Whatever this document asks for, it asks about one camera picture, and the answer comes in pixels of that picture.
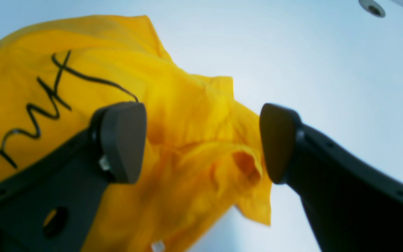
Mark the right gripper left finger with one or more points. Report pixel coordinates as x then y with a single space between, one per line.
50 206

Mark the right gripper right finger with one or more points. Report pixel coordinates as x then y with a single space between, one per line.
350 206

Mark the yellow Smile T-shirt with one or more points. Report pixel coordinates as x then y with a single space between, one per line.
202 154

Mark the right table grommet hole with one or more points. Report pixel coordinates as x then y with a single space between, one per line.
372 7

